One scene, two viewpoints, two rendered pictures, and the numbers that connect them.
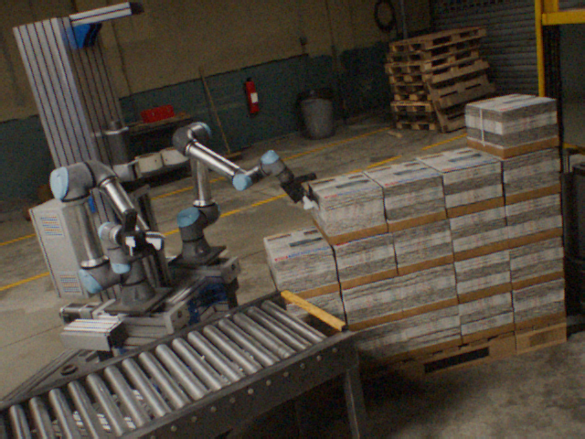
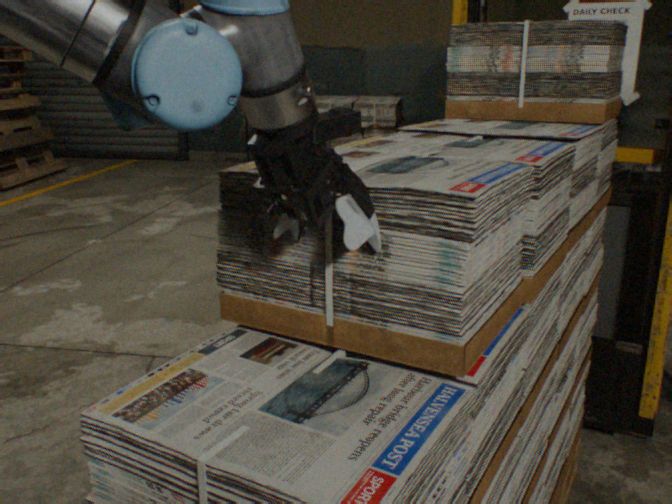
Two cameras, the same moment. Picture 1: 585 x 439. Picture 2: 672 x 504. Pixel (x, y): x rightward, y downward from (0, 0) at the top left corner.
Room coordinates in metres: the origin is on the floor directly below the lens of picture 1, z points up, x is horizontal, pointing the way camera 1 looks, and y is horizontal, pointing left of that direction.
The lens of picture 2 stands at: (2.34, 0.52, 1.21)
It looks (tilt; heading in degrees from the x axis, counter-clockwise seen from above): 16 degrees down; 307
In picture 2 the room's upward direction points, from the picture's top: straight up
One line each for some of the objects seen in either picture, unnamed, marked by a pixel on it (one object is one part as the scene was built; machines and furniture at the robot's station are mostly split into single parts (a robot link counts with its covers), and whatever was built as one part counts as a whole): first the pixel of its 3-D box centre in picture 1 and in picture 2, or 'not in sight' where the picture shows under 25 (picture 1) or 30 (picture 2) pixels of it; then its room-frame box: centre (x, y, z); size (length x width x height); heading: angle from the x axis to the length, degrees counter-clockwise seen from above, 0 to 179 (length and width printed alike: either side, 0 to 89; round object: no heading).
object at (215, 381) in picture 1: (199, 366); not in sight; (1.88, 0.42, 0.77); 0.47 x 0.05 x 0.05; 27
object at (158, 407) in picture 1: (146, 390); not in sight; (1.79, 0.59, 0.77); 0.47 x 0.05 x 0.05; 27
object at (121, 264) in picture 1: (123, 256); not in sight; (2.21, 0.67, 1.12); 0.11 x 0.08 x 0.11; 128
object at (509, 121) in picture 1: (515, 224); (520, 272); (2.95, -1.14, 0.65); 0.39 x 0.30 x 1.29; 8
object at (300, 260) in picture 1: (390, 296); (414, 490); (2.86, -0.42, 0.42); 1.17 x 0.39 x 0.83; 98
